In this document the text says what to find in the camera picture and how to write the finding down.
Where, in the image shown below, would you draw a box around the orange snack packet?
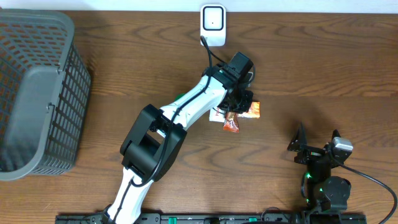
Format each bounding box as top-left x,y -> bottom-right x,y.
238,101 -> 261,119

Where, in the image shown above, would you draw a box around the red chocolate bar wrapper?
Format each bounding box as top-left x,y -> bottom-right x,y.
223,112 -> 239,133

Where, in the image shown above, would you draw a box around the white Panadol box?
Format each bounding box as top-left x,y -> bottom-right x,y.
209,107 -> 226,123

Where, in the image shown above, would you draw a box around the green lid jar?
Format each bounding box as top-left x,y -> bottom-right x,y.
174,93 -> 185,101

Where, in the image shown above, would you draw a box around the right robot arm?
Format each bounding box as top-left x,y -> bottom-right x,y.
287,124 -> 353,213

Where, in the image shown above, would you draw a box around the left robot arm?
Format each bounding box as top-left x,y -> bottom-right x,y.
102,52 -> 254,223

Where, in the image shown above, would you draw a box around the dark grey plastic basket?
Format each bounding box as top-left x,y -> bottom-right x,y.
1,9 -> 91,181

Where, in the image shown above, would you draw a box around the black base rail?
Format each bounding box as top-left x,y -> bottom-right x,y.
55,212 -> 367,224

